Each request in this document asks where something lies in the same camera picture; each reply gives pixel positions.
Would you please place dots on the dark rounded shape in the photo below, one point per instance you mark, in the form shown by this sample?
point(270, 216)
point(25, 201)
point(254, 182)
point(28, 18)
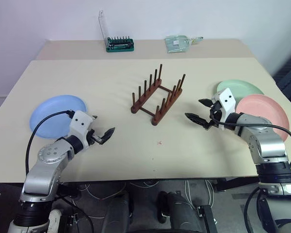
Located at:
point(182, 211)
point(118, 213)

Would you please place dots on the blue plate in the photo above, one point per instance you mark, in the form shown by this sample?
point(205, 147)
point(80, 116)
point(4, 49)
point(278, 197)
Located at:
point(53, 106)

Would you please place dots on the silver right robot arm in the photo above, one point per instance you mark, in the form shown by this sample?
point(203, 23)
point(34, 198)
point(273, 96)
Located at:
point(266, 145)

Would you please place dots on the brown wooden dish rack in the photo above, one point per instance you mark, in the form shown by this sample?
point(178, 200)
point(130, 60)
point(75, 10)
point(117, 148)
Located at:
point(135, 108)

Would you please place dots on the clear plastic bag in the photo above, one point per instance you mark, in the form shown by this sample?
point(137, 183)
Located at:
point(175, 44)

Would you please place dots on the red plate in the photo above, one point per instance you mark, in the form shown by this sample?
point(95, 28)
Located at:
point(259, 106)

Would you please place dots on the green plate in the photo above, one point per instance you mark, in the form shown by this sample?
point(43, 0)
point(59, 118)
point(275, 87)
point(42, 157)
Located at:
point(240, 87)

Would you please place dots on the black table frame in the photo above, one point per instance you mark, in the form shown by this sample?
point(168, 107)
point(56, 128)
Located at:
point(232, 184)

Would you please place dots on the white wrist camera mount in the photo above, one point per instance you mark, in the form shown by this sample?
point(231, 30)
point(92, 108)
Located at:
point(226, 99)
point(80, 121)

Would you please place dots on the green screwdriver bit set case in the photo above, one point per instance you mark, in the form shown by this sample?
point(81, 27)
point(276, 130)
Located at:
point(120, 46)

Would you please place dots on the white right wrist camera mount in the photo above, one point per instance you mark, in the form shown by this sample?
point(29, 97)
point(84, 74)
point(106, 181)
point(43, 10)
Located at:
point(226, 99)

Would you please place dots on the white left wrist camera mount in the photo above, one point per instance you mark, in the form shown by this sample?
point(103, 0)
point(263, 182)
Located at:
point(80, 121)

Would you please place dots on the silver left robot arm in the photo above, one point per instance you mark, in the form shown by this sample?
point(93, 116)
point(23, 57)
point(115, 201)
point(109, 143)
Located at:
point(48, 155)

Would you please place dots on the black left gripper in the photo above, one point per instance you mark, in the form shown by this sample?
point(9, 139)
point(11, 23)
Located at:
point(91, 137)

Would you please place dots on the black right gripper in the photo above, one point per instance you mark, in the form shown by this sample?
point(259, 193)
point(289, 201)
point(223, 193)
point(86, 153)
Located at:
point(216, 108)

